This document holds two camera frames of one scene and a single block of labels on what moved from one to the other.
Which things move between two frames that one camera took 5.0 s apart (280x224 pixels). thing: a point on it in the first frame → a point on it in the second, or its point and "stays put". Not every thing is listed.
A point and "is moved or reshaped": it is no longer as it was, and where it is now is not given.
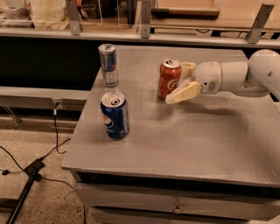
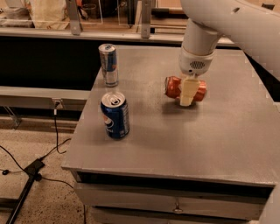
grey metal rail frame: [254, 38] stays put
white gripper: [207, 76] → [194, 65]
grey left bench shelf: [31, 96] stays put
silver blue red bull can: [108, 57] stays put
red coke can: [169, 78] is moved or reshaped
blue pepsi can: [114, 108] stays put
